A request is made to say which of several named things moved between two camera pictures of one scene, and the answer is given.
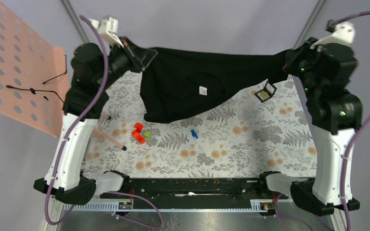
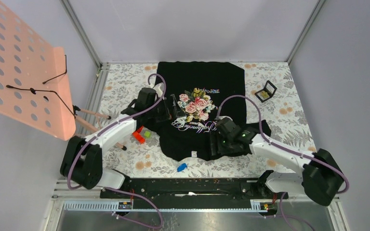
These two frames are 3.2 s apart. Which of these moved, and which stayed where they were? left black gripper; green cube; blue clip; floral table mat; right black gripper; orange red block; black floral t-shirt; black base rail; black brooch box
Moved: left black gripper; blue clip; right black gripper; black floral t-shirt
Stayed: orange red block; green cube; black base rail; floral table mat; black brooch box
